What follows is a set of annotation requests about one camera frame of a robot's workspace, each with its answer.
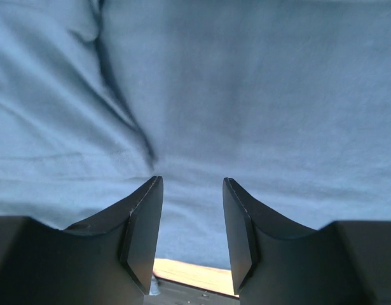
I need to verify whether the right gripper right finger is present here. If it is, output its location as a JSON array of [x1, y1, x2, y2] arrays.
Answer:
[[223, 178, 391, 304]]

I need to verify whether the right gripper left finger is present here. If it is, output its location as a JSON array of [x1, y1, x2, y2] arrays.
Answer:
[[0, 176, 163, 304]]

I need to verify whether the grey-blue t shirt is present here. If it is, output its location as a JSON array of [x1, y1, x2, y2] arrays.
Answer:
[[0, 1, 391, 269]]

